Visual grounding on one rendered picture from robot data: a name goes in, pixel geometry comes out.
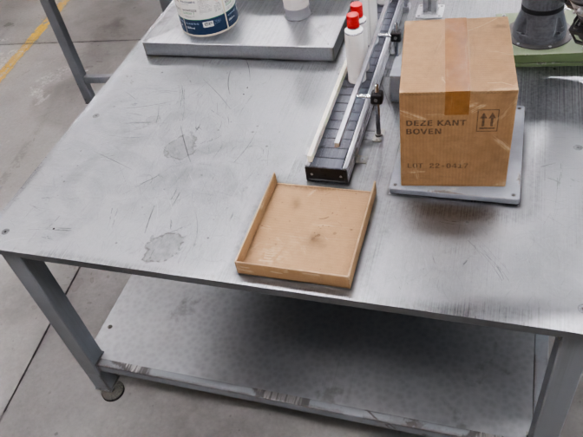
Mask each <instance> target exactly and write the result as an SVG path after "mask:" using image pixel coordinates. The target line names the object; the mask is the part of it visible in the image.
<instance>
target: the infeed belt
mask: <svg viewBox="0 0 583 437"><path fill-rule="evenodd" d="M398 1H399V0H392V3H391V4H390V6H389V8H388V10H387V13H386V16H385V18H384V21H383V26H382V28H381V30H380V33H388V32H389V29H390V25H391V22H392V19H393V16H394V14H395V11H396V7H397V4H398ZM382 10H383V6H379V5H378V6H377V21H378V20H379V17H380V16H381V13H382ZM378 40H379V43H378V44H377V45H376V46H375V48H374V50H373V53H372V56H371V58H370V70H369V71H368V72H367V73H366V82H365V83H364V84H362V85H361V88H360V90H359V94H364V95H366V94H368V91H369V88H370V84H371V81H372V78H373V75H374V73H375V70H376V67H377V63H378V60H379V57H380V55H381V53H382V50H383V46H384V43H385V40H386V37H378ZM354 87H355V85H351V84H349V81H348V71H347V73H346V76H345V78H344V82H343V84H342V87H341V88H340V91H339V94H338V96H337V99H336V102H335V104H334V107H333V109H332V111H331V115H330V118H329V120H328V122H327V125H326V127H325V130H324V133H323V136H322V138H321V141H320V143H319V145H318V149H317V151H316V154H315V156H314V159H313V161H312V162H311V164H310V165H309V167H314V168H324V169H335V170H342V169H343V166H344V162H345V159H346V156H347V153H348V151H349V148H350V144H351V141H352V138H353V135H354V133H355V130H356V127H357V123H358V120H359V117H360V114H361V112H362V109H363V106H364V102H365V99H358V98H357V99H356V102H355V105H354V108H353V109H352V112H351V115H350V119H349V122H348V125H347V127H346V129H345V132H344V137H343V139H342V141H341V144H340V147H335V146H334V142H335V139H336V137H337V133H338V130H339V128H340V126H341V123H342V120H343V118H344V114H345V111H346V108H347V107H348V104H349V101H350V97H351V95H352V92H353V89H354Z"/></svg>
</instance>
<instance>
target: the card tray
mask: <svg viewBox="0 0 583 437"><path fill-rule="evenodd" d="M376 194H377V189H376V181H374V183H373V187H372V189H371V192H370V191H360V190H351V189H342V188H332V187H322V186H304V185H294V184H286V183H278V182H277V179H276V174H275V173H273V175H272V177H271V179H270V182H269V184H268V186H267V188H266V190H265V193H264V196H263V198H262V200H261V202H260V204H259V207H258V210H257V211H256V213H255V215H254V218H253V220H252V223H251V225H250V227H249V229H248V232H247V234H246V236H245V239H244V241H243V243H242V245H241V247H240V249H239V253H238V255H237V257H236V259H235V261H234V263H235V266H236V269H237V272H238V273H240V274H247V275H254V276H260V277H271V278H278V279H284V280H291V281H297V282H303V283H310V284H322V285H328V286H334V287H341V288H347V289H350V287H351V284H352V280H353V277H354V274H355V270H356V267H357V261H358V258H359V255H360V251H361V248H362V245H363V241H364V235H365V233H366V229H367V225H368V223H369V219H370V214H371V210H372V206H373V204H374V200H375V197H376Z"/></svg>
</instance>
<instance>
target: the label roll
mask: <svg viewBox="0 0 583 437"><path fill-rule="evenodd" d="M174 3H175V6H176V9H177V12H178V15H179V19H180V24H181V27H182V29H183V31H184V32H185V33H186V34H188V35H190V36H214V35H218V34H220V33H222V32H225V31H227V30H229V29H230V28H231V27H233V26H234V25H235V24H236V23H237V21H238V20H239V13H238V9H237V5H236V1H235V0H174Z"/></svg>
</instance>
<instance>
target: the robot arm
mask: <svg viewBox="0 0 583 437"><path fill-rule="evenodd" d="M565 4H566V6H567V7H568V9H572V10H574V11H575V12H576V14H577V16H576V17H575V18H574V19H573V23H572V25H571V26H570V28H569V29H568V30H569V32H570V34H571V36H572V38H573V40H574V42H575V43H577V44H579V45H582V46H583V0H521V9H520V11H519V14H518V16H517V17H516V19H515V21H514V24H513V28H512V35H513V37H514V38H515V39H516V40H517V41H519V42H523V43H525V44H530V45H548V44H553V43H556V42H559V41H560V40H562V39H563V38H564V37H565V36H566V34H567V20H566V16H565V11H564V6H565ZM578 19H579V20H578ZM577 20H578V21H577ZM574 35H576V36H578V37H579V39H580V40H581V41H579V40H576V38H575V36H574Z"/></svg>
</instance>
